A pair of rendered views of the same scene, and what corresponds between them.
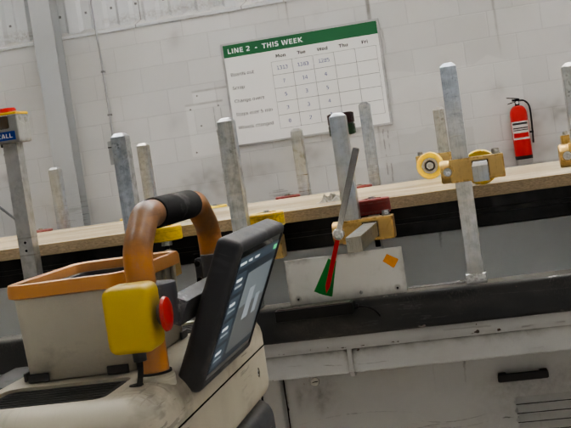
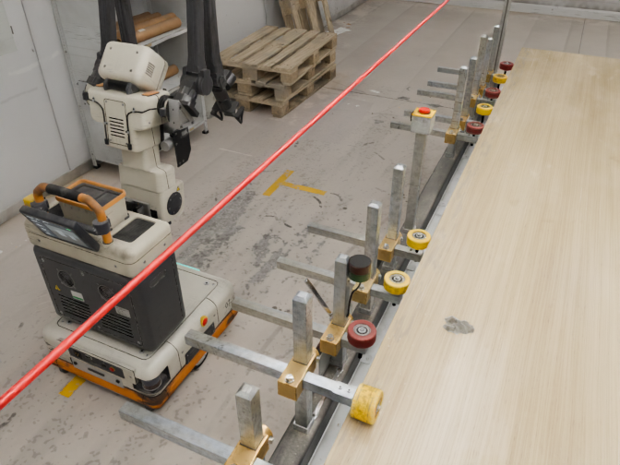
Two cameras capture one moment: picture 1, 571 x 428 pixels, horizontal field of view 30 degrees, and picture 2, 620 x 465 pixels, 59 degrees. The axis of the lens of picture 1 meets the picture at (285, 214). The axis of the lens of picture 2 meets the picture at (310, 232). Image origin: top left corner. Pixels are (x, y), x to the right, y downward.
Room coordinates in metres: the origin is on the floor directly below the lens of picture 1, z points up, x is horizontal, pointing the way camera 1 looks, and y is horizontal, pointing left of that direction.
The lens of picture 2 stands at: (2.53, -1.27, 1.99)
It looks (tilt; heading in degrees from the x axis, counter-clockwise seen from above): 35 degrees down; 104
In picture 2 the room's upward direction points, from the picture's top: straight up
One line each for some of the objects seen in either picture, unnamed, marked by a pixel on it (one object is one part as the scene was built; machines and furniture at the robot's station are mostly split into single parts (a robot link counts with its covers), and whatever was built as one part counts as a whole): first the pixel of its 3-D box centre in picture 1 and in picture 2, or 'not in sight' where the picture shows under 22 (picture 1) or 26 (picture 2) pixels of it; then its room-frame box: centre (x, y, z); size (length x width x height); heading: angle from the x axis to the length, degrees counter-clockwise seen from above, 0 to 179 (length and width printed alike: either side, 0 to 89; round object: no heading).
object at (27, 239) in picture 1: (26, 239); (414, 184); (2.48, 0.60, 0.93); 0.05 x 0.05 x 0.45; 79
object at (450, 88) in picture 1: (462, 173); (303, 366); (2.29, -0.39, 0.94); 0.04 x 0.04 x 0.48; 79
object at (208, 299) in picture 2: not in sight; (145, 321); (1.32, 0.35, 0.16); 0.67 x 0.64 x 0.25; 79
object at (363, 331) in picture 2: (375, 221); (361, 342); (2.41, -0.20, 0.85); 0.08 x 0.08 x 0.11
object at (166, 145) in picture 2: not in sight; (155, 135); (1.38, 0.63, 0.99); 0.28 x 0.16 x 0.22; 169
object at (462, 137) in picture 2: not in sight; (433, 131); (2.52, 1.31, 0.83); 0.43 x 0.03 x 0.04; 169
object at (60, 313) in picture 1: (104, 312); (93, 206); (1.30, 0.24, 0.87); 0.23 x 0.15 x 0.11; 169
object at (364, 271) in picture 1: (345, 276); (335, 340); (2.32, -0.11, 0.75); 0.26 x 0.01 x 0.10; 79
